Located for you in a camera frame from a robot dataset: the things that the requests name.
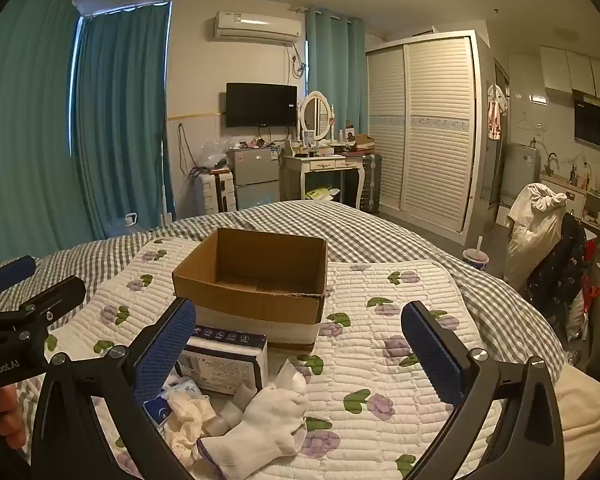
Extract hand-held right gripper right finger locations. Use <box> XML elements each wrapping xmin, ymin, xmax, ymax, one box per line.
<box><xmin>401</xmin><ymin>301</ymin><xmax>566</xmax><ymax>480</ymax></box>

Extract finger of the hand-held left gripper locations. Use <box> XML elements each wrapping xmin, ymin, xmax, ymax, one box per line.
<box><xmin>0</xmin><ymin>276</ymin><xmax>87</xmax><ymax>347</ymax></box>
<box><xmin>0</xmin><ymin>255</ymin><xmax>37</xmax><ymax>297</ymax></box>

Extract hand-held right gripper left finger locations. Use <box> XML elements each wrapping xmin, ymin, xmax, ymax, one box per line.
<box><xmin>30</xmin><ymin>296</ymin><xmax>198</xmax><ymax>480</ymax></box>

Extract white tissue pack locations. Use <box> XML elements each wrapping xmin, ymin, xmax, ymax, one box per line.
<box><xmin>174</xmin><ymin>325</ymin><xmax>270</xmax><ymax>396</ymax></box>

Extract cream cloth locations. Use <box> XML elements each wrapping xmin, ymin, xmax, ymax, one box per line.
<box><xmin>167</xmin><ymin>390</ymin><xmax>217</xmax><ymax>461</ymax></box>

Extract brown cardboard box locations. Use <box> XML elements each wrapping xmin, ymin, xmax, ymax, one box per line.
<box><xmin>172</xmin><ymin>227</ymin><xmax>328</xmax><ymax>352</ymax></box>

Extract white sock purple trim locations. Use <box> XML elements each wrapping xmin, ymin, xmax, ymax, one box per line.
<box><xmin>197</xmin><ymin>389</ymin><xmax>307</xmax><ymax>476</ymax></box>

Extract person's left hand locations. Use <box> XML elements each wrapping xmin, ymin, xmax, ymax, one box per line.
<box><xmin>0</xmin><ymin>382</ymin><xmax>32</xmax><ymax>463</ymax></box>

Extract light blue patterned packet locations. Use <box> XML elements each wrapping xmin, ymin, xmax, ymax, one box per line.
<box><xmin>162</xmin><ymin>377</ymin><xmax>201</xmax><ymax>402</ymax></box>

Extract white floral quilted blanket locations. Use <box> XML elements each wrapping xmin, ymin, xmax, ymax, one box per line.
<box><xmin>15</xmin><ymin>235</ymin><xmax>566</xmax><ymax>480</ymax></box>

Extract small blue packet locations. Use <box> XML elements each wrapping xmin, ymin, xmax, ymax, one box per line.
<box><xmin>145</xmin><ymin>395</ymin><xmax>174</xmax><ymax>427</ymax></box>

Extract drink cup with straw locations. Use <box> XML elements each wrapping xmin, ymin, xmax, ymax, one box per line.
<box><xmin>462</xmin><ymin>234</ymin><xmax>490</xmax><ymax>272</ymax></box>

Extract floral quilted mat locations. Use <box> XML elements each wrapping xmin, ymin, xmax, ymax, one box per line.
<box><xmin>0</xmin><ymin>200</ymin><xmax>567</xmax><ymax>391</ymax></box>

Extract wide teal curtain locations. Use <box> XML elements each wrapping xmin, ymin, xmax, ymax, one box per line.
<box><xmin>0</xmin><ymin>0</ymin><xmax>97</xmax><ymax>268</ymax></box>

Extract chair with dark clothing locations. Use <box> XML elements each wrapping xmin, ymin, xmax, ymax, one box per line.
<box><xmin>524</xmin><ymin>212</ymin><xmax>589</xmax><ymax>322</ymax></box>

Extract white jacket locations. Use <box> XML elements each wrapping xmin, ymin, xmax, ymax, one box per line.
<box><xmin>504</xmin><ymin>182</ymin><xmax>569</xmax><ymax>289</ymax></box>

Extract cream blanket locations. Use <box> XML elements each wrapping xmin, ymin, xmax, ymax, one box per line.
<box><xmin>555</xmin><ymin>362</ymin><xmax>600</xmax><ymax>480</ymax></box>

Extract white suitcase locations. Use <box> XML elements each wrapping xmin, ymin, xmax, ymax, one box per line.
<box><xmin>195</xmin><ymin>170</ymin><xmax>237</xmax><ymax>216</ymax></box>

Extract red bag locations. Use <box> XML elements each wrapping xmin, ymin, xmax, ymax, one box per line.
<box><xmin>580</xmin><ymin>280</ymin><xmax>600</xmax><ymax>327</ymax></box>

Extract teal window curtain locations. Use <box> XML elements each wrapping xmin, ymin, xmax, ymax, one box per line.
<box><xmin>72</xmin><ymin>2</ymin><xmax>173</xmax><ymax>241</ymax></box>

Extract green bag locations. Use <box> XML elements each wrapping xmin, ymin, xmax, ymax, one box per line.
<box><xmin>305</xmin><ymin>186</ymin><xmax>341</xmax><ymax>204</ymax></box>

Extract clear plastic bag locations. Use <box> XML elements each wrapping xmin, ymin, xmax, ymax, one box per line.
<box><xmin>195</xmin><ymin>137</ymin><xmax>234</xmax><ymax>172</ymax></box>

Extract silver mini fridge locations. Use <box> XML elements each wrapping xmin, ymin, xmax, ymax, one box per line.
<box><xmin>228</xmin><ymin>146</ymin><xmax>282</xmax><ymax>211</ymax></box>

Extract white louvered wardrobe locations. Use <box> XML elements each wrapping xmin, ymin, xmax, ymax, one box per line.
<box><xmin>365</xmin><ymin>30</ymin><xmax>492</xmax><ymax>234</ymax></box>

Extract small cardboard box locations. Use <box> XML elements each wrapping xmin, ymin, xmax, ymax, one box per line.
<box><xmin>347</xmin><ymin>132</ymin><xmax>377</xmax><ymax>154</ymax></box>

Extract white vanity table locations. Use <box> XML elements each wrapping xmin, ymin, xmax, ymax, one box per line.
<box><xmin>280</xmin><ymin>152</ymin><xmax>372</xmax><ymax>209</ymax></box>

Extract pink hanging towel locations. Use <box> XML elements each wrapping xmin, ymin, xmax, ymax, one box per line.
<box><xmin>487</xmin><ymin>84</ymin><xmax>509</xmax><ymax>141</ymax></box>

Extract white oval mirror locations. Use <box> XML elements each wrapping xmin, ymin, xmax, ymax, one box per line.
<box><xmin>300</xmin><ymin>91</ymin><xmax>334</xmax><ymax>142</ymax></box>

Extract black range hood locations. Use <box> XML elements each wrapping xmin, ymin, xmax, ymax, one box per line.
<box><xmin>573</xmin><ymin>89</ymin><xmax>600</xmax><ymax>154</ymax></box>

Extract narrow teal curtain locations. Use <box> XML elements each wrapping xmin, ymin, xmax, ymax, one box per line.
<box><xmin>305</xmin><ymin>7</ymin><xmax>369</xmax><ymax>137</ymax></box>

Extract white kitchen cabinets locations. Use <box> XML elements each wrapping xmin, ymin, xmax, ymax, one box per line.
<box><xmin>539</xmin><ymin>46</ymin><xmax>600</xmax><ymax>106</ymax></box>

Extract white air conditioner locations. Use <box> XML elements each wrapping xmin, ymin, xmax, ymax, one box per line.
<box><xmin>211</xmin><ymin>10</ymin><xmax>302</xmax><ymax>44</ymax></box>

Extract black wall television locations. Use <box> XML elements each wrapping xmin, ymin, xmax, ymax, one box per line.
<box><xmin>225</xmin><ymin>82</ymin><xmax>299</xmax><ymax>129</ymax></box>

